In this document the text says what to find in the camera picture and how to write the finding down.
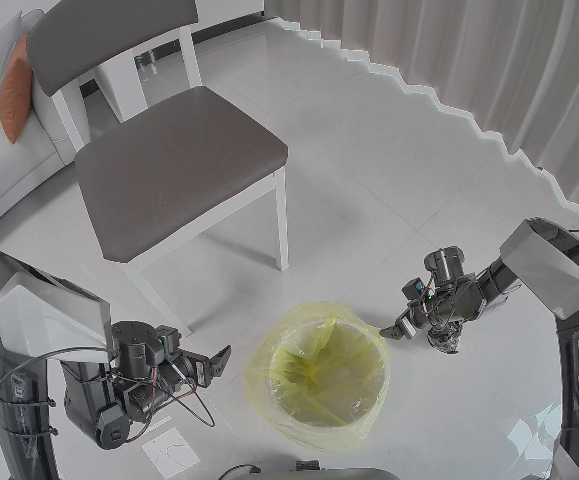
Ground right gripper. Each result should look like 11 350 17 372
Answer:
393 307 438 343

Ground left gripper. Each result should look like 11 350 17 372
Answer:
176 345 232 392

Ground yellow plastic bag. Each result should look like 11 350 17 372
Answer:
243 299 392 455

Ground crumpled black plastic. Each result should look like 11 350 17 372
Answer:
429 322 464 355

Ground white trash bin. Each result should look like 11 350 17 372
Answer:
263 315 390 450

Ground white chair with grey seat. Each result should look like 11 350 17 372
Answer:
26 0 289 338

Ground light beige curtain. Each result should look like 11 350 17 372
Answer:
262 0 579 234

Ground orange cushion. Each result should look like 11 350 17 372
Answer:
0 33 33 145

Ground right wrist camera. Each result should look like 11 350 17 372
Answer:
402 277 433 303

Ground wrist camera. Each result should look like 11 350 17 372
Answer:
154 325 184 361
402 277 433 303

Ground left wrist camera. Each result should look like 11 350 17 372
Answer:
154 325 184 361

